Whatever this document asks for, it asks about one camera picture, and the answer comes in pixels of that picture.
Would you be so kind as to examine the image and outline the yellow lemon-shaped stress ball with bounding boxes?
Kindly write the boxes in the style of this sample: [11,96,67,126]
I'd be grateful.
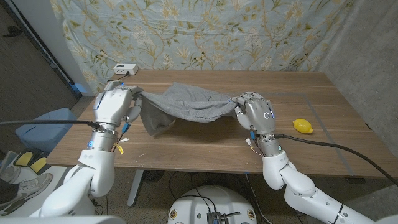
[292,118,314,134]

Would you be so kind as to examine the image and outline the black cable on torso base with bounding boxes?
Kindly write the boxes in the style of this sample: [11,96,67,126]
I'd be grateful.
[169,170,218,213]

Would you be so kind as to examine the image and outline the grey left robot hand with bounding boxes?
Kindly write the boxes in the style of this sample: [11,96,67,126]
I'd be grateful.
[86,80,144,153]

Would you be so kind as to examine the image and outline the grey sneaker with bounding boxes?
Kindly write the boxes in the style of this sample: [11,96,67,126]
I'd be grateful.
[0,166,22,184]
[0,172,53,208]

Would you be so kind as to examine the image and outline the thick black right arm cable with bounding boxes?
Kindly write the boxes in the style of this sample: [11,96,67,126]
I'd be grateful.
[273,133,398,187]

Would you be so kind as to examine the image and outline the yellow and black foot pedal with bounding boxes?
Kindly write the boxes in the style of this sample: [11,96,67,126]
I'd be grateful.
[14,151,34,167]
[30,157,47,174]

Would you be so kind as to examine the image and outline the black power strip cable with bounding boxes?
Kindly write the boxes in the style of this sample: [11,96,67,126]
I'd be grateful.
[107,72,131,83]

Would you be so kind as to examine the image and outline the floral printed backdrop cloth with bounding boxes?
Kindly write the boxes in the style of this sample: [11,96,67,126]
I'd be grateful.
[49,0,355,94]

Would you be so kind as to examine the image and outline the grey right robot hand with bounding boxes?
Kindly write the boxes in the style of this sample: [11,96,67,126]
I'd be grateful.
[231,91,285,158]

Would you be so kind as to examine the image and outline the black door hook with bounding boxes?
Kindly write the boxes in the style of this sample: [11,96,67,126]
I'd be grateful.
[2,25,22,38]

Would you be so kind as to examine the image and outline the blue plastic bin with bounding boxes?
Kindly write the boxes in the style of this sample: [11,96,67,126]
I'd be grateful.
[14,107,78,153]

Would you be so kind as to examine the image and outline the white table leg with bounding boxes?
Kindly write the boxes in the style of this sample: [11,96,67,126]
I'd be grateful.
[127,169,146,208]

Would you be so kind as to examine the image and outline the small grey box on torso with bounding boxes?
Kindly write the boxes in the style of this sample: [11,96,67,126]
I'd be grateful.
[206,211,223,224]

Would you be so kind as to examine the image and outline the black trouser leg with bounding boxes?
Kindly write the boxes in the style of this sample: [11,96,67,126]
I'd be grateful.
[0,179,20,205]

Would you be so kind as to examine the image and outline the white robot torso base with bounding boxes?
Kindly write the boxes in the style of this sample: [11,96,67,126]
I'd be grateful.
[167,185,258,224]

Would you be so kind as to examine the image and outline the grey shorts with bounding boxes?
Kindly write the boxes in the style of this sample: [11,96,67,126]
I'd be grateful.
[136,82,242,137]

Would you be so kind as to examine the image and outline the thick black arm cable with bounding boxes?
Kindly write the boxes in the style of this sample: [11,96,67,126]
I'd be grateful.
[0,119,102,130]
[273,133,398,187]

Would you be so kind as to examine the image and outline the white power strip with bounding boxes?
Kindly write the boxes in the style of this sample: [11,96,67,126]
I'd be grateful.
[113,63,139,75]

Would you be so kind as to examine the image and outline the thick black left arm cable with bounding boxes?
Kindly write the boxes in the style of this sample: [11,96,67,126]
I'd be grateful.
[0,119,102,130]

